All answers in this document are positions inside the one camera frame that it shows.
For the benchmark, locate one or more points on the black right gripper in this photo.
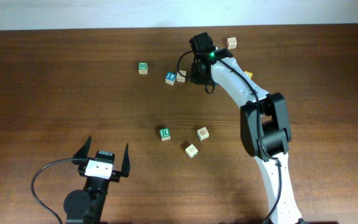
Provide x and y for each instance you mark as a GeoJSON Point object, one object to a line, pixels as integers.
{"type": "Point", "coordinates": [194, 78]}

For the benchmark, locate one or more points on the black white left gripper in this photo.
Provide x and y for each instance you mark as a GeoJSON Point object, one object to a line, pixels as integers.
{"type": "Point", "coordinates": [114, 175]}

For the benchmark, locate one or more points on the wooden block red drawing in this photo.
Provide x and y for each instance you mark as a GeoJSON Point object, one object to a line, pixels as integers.
{"type": "Point", "coordinates": [202, 133]}

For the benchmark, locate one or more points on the green R wooden block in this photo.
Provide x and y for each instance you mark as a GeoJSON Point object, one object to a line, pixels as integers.
{"type": "Point", "coordinates": [165, 134]}

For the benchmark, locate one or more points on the plain wooden block front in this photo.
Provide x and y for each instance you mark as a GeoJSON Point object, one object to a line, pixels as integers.
{"type": "Point", "coordinates": [191, 151]}

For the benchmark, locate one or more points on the plain wooden block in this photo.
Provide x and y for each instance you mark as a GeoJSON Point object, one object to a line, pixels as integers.
{"type": "Point", "coordinates": [181, 76]}
{"type": "Point", "coordinates": [191, 151]}

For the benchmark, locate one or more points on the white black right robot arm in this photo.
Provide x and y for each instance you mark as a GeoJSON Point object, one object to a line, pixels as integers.
{"type": "Point", "coordinates": [265, 128]}

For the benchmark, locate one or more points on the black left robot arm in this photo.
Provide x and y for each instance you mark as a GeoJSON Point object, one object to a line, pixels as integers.
{"type": "Point", "coordinates": [86, 205]}

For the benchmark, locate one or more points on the plain wooden block centre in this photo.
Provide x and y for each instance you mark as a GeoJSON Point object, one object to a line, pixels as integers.
{"type": "Point", "coordinates": [181, 76]}

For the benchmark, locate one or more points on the blue L wooden block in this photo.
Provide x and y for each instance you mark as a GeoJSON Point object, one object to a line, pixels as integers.
{"type": "Point", "coordinates": [170, 78]}

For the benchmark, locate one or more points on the wooden block red side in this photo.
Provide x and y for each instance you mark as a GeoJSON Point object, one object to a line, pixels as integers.
{"type": "Point", "coordinates": [231, 43]}

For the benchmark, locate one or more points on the yellow wooden block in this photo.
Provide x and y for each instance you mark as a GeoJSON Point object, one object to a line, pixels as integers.
{"type": "Point", "coordinates": [249, 74]}

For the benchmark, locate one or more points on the green R block far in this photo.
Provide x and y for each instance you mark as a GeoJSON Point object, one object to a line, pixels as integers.
{"type": "Point", "coordinates": [143, 67]}

